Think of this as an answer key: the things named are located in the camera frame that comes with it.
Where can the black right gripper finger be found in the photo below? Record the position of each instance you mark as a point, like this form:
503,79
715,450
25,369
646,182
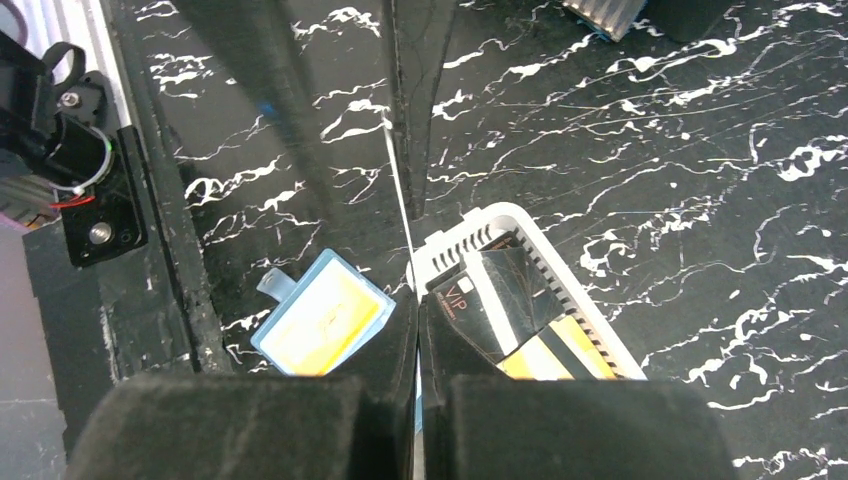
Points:
308,84
419,35

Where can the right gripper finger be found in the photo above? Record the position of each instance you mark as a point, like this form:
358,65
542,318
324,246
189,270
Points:
480,424
357,422

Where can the orange credit card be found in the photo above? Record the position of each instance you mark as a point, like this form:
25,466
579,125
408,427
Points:
324,324

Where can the blue leather card holder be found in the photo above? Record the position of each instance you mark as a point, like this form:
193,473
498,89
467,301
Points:
321,318

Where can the white plastic basket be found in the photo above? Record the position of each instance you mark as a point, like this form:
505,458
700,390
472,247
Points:
442,346

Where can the white credit card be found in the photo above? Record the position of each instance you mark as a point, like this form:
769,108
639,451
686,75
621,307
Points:
391,153

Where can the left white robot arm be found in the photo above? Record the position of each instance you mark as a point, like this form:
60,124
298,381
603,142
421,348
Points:
96,98

